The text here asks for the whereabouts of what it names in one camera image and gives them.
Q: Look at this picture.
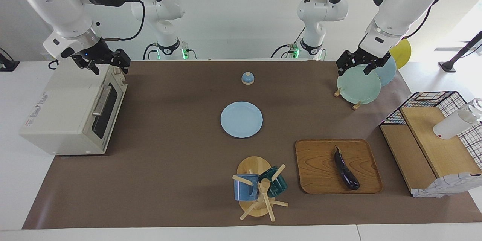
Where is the black right base cable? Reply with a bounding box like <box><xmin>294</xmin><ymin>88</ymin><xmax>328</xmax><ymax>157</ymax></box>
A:
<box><xmin>143</xmin><ymin>43</ymin><xmax>159</xmax><ymax>61</ymax></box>

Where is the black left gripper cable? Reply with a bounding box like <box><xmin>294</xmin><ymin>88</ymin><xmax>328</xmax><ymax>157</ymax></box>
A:
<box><xmin>403</xmin><ymin>6</ymin><xmax>432</xmax><ymax>40</ymax></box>

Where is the cream toaster oven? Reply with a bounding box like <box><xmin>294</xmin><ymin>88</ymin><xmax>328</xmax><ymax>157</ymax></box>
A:
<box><xmin>20</xmin><ymin>61</ymin><xmax>128</xmax><ymax>156</ymax></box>

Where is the brown table mat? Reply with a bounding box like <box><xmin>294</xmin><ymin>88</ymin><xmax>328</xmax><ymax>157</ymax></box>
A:
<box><xmin>22</xmin><ymin>60</ymin><xmax>482</xmax><ymax>230</ymax></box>

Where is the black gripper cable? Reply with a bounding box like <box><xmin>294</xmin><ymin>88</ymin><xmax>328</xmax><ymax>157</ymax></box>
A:
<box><xmin>403</xmin><ymin>6</ymin><xmax>432</xmax><ymax>40</ymax></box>
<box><xmin>101</xmin><ymin>0</ymin><xmax>146</xmax><ymax>42</ymax></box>

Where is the pale blue racked plate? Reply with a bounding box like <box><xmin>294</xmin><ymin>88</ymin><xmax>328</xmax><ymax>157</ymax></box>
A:
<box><xmin>373</xmin><ymin>56</ymin><xmax>397</xmax><ymax>87</ymax></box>

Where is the glass toaster oven door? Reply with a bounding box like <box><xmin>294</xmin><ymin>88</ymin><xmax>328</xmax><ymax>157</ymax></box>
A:
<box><xmin>86</xmin><ymin>69</ymin><xmax>128</xmax><ymax>148</ymax></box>

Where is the wooden plate rack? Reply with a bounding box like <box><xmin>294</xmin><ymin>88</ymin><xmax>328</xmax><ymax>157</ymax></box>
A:
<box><xmin>334</xmin><ymin>87</ymin><xmax>363</xmax><ymax>110</ymax></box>

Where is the mint green plate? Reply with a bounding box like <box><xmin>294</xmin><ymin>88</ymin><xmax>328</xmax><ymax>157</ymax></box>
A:
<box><xmin>337</xmin><ymin>64</ymin><xmax>381</xmax><ymax>105</ymax></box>

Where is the black wire basket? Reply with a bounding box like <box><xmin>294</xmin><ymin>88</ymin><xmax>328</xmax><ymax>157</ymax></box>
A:
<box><xmin>380</xmin><ymin>91</ymin><xmax>482</xmax><ymax>170</ymax></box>

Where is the yellow plate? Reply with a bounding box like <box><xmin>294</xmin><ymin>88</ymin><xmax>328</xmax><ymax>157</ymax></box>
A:
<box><xmin>389</xmin><ymin>39</ymin><xmax>412</xmax><ymax>69</ymax></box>

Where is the wooden serving tray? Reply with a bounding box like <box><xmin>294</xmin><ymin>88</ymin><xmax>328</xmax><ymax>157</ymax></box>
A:
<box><xmin>295</xmin><ymin>139</ymin><xmax>384</xmax><ymax>195</ymax></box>

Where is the white patterned cloth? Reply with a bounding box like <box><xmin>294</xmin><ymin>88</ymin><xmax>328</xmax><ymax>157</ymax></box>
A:
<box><xmin>411</xmin><ymin>172</ymin><xmax>482</xmax><ymax>198</ymax></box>

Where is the black clamp mount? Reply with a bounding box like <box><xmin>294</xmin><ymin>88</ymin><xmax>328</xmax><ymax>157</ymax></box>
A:
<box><xmin>0</xmin><ymin>47</ymin><xmax>20</xmax><ymax>72</ymax></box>

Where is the black angled stand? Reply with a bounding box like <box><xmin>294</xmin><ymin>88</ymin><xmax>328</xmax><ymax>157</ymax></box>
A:
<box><xmin>438</xmin><ymin>30</ymin><xmax>482</xmax><ymax>73</ymax></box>

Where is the light blue round plate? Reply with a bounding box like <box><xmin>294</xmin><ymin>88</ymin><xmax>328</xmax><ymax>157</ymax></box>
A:
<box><xmin>220</xmin><ymin>101</ymin><xmax>263</xmax><ymax>139</ymax></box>

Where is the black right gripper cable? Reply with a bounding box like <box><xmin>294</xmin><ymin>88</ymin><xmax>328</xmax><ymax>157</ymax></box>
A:
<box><xmin>101</xmin><ymin>0</ymin><xmax>146</xmax><ymax>42</ymax></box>

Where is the black base cable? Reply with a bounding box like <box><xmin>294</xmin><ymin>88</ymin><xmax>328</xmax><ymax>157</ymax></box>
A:
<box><xmin>143</xmin><ymin>43</ymin><xmax>159</xmax><ymax>61</ymax></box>
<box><xmin>270</xmin><ymin>26</ymin><xmax>306</xmax><ymax>59</ymax></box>

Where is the blue ceramic mug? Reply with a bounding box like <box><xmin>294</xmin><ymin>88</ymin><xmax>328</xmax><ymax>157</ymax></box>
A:
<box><xmin>234</xmin><ymin>174</ymin><xmax>259</xmax><ymax>201</ymax></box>

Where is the black left base cable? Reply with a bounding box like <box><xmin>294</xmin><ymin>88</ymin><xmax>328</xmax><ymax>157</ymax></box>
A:
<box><xmin>270</xmin><ymin>26</ymin><xmax>306</xmax><ymax>59</ymax></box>

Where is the wooden step shelf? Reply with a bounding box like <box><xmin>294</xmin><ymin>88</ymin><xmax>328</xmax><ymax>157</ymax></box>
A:
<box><xmin>380</xmin><ymin>106</ymin><xmax>482</xmax><ymax>192</ymax></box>

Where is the wooden mug tree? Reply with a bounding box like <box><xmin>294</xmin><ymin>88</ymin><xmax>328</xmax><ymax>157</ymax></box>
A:
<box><xmin>232</xmin><ymin>156</ymin><xmax>289</xmax><ymax>222</ymax></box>

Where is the dark purple eggplant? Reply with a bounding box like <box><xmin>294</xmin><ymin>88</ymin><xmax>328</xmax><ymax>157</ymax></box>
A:
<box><xmin>334</xmin><ymin>145</ymin><xmax>360</xmax><ymax>191</ymax></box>

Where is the dark green mug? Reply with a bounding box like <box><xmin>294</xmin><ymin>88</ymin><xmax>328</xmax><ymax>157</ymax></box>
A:
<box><xmin>258</xmin><ymin>166</ymin><xmax>288</xmax><ymax>197</ymax></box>

